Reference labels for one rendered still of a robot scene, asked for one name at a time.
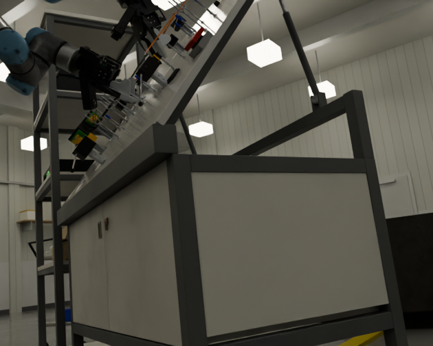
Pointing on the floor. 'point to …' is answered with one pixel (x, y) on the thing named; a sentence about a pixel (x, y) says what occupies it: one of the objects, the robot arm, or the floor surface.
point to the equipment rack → (64, 22)
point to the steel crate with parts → (421, 267)
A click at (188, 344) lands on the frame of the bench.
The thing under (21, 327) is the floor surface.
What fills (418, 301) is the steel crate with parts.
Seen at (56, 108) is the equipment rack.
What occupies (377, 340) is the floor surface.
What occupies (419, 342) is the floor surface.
